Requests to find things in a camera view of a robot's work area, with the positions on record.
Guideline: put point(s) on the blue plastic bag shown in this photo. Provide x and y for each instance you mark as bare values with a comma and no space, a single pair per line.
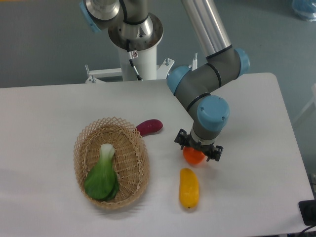
305,9

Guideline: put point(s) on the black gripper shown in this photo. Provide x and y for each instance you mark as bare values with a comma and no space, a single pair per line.
206,146

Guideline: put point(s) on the black device at table edge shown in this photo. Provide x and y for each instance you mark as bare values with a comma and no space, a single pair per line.
308,211

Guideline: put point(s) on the yellow mango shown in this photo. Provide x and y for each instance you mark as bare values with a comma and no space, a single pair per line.
188,188

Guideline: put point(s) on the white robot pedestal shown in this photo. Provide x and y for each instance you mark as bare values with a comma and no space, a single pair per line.
137,51

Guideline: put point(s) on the green bok choy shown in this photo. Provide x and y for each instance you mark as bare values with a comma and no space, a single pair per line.
101,182

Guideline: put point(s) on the purple sweet potato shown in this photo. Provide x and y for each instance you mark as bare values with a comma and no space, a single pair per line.
149,127

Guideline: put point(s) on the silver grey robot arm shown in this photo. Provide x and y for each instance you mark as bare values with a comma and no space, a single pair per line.
193,89

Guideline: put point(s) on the orange fruit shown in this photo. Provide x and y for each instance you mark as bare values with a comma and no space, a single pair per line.
193,156

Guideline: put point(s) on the woven bamboo basket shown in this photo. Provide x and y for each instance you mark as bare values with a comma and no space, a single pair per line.
130,161

